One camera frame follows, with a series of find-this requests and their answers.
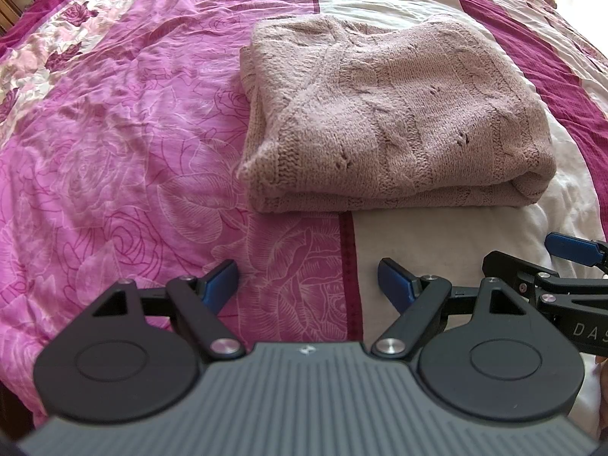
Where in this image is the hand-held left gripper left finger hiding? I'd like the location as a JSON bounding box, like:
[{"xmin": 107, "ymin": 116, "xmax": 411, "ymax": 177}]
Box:
[{"xmin": 92, "ymin": 260, "xmax": 246, "ymax": 359}]

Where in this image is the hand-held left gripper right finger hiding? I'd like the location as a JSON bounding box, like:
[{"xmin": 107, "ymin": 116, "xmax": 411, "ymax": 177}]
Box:
[{"xmin": 370, "ymin": 257, "xmax": 530, "ymax": 360}]

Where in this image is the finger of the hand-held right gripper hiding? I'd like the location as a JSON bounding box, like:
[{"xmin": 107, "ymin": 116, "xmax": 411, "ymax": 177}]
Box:
[
  {"xmin": 481, "ymin": 250, "xmax": 608, "ymax": 295},
  {"xmin": 544, "ymin": 232, "xmax": 608, "ymax": 271}
]

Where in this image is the pink knit sweater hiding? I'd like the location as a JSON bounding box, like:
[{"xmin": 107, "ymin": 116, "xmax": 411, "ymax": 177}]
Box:
[{"xmin": 235, "ymin": 13, "xmax": 557, "ymax": 214}]

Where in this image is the pink floral bedspread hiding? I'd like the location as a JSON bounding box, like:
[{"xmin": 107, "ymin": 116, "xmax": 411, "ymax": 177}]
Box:
[{"xmin": 0, "ymin": 0, "xmax": 608, "ymax": 428}]

